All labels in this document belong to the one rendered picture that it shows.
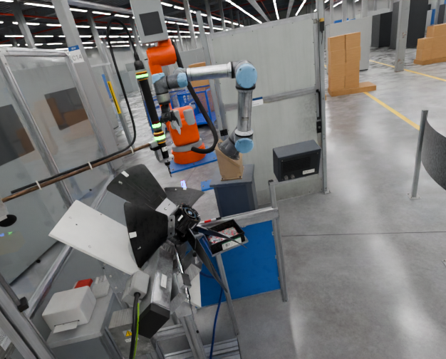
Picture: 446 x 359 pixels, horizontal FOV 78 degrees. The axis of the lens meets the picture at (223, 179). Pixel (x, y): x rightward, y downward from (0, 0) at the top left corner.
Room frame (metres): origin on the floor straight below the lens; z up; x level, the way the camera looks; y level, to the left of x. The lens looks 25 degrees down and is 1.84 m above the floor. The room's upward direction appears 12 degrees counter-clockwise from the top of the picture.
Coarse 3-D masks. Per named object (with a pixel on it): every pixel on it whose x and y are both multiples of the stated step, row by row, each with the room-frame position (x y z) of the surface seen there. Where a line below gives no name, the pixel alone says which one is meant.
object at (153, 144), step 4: (152, 144) 1.11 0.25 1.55; (156, 144) 1.12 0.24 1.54; (152, 148) 1.11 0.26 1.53; (156, 148) 1.11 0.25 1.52; (160, 148) 1.12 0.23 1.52; (156, 152) 1.12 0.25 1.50; (160, 152) 1.12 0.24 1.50; (156, 156) 1.13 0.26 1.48; (160, 156) 1.12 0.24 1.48; (172, 156) 1.14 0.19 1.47; (160, 160) 1.12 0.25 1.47; (164, 160) 1.11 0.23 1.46; (168, 160) 1.12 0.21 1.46
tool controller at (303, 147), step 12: (300, 144) 1.54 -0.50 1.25; (312, 144) 1.52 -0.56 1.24; (276, 156) 1.48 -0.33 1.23; (288, 156) 1.46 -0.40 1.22; (300, 156) 1.46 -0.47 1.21; (312, 156) 1.47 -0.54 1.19; (276, 168) 1.51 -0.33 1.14; (288, 168) 1.47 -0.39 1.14; (300, 168) 1.48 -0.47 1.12; (312, 168) 1.49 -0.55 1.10
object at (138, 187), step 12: (132, 168) 1.21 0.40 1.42; (144, 168) 1.23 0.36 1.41; (132, 180) 1.15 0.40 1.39; (144, 180) 1.16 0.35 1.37; (156, 180) 1.18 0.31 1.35; (120, 192) 1.09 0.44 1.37; (132, 192) 1.10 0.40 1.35; (144, 192) 1.11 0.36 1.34; (156, 192) 1.12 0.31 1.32; (144, 204) 1.07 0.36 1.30; (156, 204) 1.08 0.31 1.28
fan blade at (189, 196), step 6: (168, 192) 1.34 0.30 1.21; (174, 192) 1.34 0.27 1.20; (180, 192) 1.33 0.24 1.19; (186, 192) 1.33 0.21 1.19; (192, 192) 1.34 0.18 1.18; (198, 192) 1.35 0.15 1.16; (204, 192) 1.38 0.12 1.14; (168, 198) 1.29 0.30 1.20; (174, 198) 1.28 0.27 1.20; (180, 198) 1.27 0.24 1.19; (186, 198) 1.26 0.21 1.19; (192, 198) 1.27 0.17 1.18; (198, 198) 1.27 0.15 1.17; (192, 204) 1.19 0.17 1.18
